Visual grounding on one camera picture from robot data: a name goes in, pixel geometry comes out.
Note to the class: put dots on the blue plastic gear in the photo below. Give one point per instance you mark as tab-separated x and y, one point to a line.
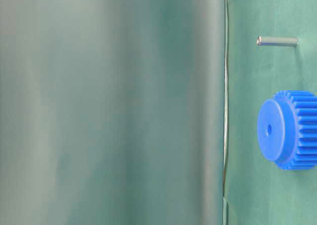
287	129

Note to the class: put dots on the small steel shaft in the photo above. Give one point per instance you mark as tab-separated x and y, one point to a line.
277	41

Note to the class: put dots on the blurred green cloth fold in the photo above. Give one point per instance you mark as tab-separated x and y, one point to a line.
111	112

